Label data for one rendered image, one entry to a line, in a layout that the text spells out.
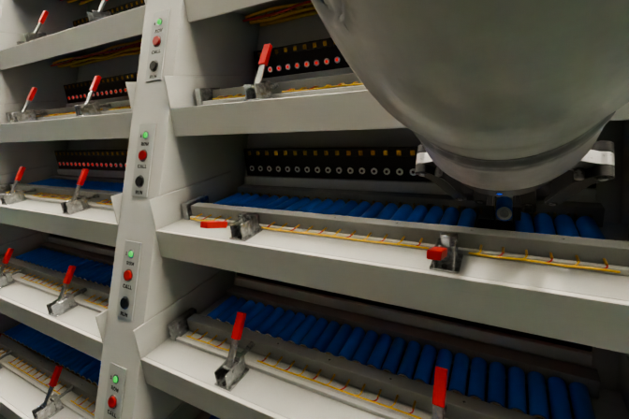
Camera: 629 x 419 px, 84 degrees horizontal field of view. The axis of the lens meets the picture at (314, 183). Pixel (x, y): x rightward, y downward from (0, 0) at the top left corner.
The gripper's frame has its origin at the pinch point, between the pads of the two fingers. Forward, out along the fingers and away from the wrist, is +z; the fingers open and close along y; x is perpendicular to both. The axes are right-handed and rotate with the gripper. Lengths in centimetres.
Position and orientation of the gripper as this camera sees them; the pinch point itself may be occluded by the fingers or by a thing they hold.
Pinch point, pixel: (504, 199)
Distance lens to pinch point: 42.3
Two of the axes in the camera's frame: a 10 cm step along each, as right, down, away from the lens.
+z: 4.7, 2.7, 8.4
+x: -1.7, 9.6, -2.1
